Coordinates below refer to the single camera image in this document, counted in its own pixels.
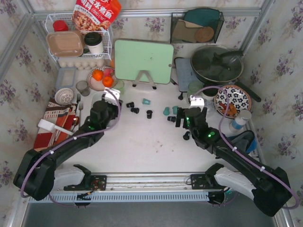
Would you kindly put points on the floral patterned plate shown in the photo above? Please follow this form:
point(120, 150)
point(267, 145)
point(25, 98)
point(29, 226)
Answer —
point(238, 100)

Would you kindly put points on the green glass cup right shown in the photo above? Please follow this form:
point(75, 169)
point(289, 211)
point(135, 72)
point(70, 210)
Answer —
point(193, 87)

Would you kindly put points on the dark fork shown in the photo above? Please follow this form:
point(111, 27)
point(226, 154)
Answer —
point(78, 99)

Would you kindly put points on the orange tangerine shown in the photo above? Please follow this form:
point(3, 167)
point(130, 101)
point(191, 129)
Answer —
point(97, 74)
point(107, 81)

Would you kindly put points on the white cup black lid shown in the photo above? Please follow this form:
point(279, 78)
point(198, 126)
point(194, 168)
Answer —
point(94, 42)

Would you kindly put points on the orange tangerine right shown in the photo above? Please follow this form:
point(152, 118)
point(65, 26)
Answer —
point(107, 81)

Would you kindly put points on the pink fruit plate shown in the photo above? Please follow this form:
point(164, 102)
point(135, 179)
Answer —
point(98, 85)

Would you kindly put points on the green cutting board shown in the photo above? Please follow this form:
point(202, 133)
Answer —
point(131, 57)

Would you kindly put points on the white spatula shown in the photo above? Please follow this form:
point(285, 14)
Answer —
point(51, 127)

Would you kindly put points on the white wire rack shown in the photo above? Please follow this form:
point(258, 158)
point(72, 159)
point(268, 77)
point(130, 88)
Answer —
point(107, 36)

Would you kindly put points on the beige food container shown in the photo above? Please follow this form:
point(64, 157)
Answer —
point(66, 43)

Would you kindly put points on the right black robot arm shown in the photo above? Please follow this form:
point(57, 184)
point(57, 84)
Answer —
point(268, 188)

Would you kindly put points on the grey glass cup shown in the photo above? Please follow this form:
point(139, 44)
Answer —
point(83, 88)

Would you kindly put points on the metal cutting board stand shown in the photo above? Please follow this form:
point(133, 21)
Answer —
point(144, 77)

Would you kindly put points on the black frying pan with lid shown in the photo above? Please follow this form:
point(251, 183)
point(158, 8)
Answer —
point(219, 65)

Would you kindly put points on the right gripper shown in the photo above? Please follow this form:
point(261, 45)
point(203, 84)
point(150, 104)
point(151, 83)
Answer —
point(179, 117)

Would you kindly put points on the silver fork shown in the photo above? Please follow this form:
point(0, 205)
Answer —
point(80, 109)

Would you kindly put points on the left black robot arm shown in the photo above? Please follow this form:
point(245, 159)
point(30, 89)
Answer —
point(36, 173)

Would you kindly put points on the cork round coaster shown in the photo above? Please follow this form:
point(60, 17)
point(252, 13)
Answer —
point(204, 34)

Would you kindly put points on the orange tangerine left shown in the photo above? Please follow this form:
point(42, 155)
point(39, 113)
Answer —
point(97, 74)

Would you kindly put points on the black lidded jar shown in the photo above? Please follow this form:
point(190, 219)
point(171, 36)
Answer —
point(209, 94)

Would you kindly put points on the white salt bottle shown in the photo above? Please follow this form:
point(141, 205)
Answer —
point(240, 120)

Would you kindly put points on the black coffee capsule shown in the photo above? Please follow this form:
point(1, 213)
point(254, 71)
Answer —
point(171, 118)
point(130, 105)
point(186, 136)
point(135, 110)
point(149, 114)

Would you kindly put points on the clear blue-rimmed container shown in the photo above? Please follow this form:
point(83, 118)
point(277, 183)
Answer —
point(65, 78)

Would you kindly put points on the green glass cup left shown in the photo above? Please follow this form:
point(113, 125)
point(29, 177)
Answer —
point(119, 85)

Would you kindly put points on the white storage basket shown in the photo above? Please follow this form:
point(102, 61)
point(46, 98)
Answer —
point(95, 97)

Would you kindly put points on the green glass cup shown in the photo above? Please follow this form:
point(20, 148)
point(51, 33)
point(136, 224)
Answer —
point(119, 85)
point(193, 87)

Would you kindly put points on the egg carton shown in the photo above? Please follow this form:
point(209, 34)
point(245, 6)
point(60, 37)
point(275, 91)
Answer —
point(81, 64)

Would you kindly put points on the blue grey cloth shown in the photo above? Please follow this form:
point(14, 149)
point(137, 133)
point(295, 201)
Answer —
point(245, 141)

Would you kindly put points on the white lattice bowl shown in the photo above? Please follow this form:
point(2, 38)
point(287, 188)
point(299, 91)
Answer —
point(64, 96)

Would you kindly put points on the clear plastic bottle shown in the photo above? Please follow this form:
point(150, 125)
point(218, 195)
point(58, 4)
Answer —
point(211, 109)

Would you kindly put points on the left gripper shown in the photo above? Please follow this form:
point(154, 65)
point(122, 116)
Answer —
point(113, 107)

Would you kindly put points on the teal coffee capsule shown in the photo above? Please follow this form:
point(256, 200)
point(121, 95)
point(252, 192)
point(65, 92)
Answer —
point(175, 109)
point(166, 111)
point(146, 101)

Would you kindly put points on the black mesh organizer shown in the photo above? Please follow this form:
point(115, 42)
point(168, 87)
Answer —
point(184, 32)

